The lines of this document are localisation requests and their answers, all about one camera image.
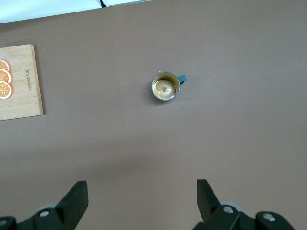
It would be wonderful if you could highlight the brown table cover sheet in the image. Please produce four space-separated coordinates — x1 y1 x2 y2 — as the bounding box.
0 0 307 230

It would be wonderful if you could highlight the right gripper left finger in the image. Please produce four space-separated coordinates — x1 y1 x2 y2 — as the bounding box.
0 180 89 230

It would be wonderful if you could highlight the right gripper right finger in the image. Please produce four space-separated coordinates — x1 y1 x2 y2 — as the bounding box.
192 179 295 230

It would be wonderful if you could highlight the dark teal ribbed mug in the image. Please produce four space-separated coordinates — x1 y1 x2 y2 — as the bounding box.
151 71 188 103

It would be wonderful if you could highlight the bamboo cutting board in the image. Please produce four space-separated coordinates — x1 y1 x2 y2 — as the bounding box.
0 44 45 122

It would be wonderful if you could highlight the orange slice toy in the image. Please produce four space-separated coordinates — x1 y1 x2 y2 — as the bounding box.
0 81 13 100

